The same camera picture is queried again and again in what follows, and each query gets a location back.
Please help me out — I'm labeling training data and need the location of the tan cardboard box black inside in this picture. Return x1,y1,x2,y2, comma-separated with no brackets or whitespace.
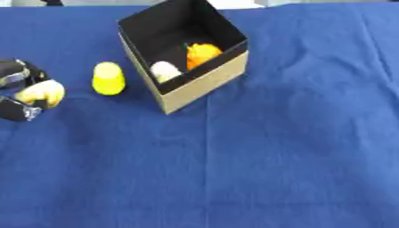
117,0,251,115

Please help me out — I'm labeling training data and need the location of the pale yellow soft toy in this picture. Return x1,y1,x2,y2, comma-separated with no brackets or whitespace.
12,79,68,109

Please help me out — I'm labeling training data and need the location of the yellow rounded toy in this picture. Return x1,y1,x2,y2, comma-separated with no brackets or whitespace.
90,61,128,96

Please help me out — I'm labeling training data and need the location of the dark object beyond table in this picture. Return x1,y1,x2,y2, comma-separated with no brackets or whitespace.
38,0,66,7

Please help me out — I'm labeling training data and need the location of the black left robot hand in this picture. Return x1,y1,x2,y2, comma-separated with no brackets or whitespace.
0,58,53,122

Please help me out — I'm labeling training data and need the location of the white egg-shaped toy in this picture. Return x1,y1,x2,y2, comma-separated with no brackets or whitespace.
150,61,184,84

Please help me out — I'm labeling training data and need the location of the orange toy fruit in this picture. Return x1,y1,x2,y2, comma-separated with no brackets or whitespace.
185,43,224,70

